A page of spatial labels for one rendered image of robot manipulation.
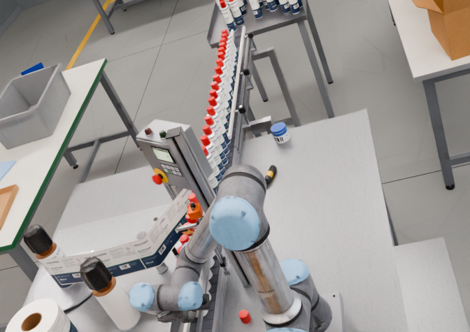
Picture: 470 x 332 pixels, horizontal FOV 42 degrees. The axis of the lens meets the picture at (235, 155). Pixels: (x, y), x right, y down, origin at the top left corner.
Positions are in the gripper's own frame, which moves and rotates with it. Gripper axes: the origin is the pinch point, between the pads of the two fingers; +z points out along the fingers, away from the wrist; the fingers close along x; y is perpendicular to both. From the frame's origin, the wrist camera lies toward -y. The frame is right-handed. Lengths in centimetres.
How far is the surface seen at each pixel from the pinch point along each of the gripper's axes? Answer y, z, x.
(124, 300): 24.3, -2.9, -7.3
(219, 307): -5.0, 8.6, -1.7
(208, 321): -2.4, 4.5, 3.2
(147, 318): 21.1, 7.6, -2.2
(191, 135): -17, -33, -45
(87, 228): 62, 36, -52
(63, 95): 126, 111, -178
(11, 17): 442, 437, -585
